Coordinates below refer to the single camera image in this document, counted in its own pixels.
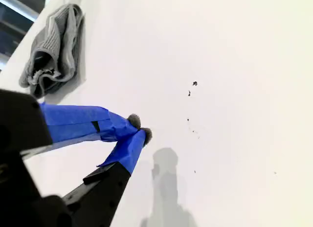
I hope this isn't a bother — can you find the grey white-striped towel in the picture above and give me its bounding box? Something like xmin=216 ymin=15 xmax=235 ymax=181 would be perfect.
xmin=19 ymin=3 xmax=86 ymax=99

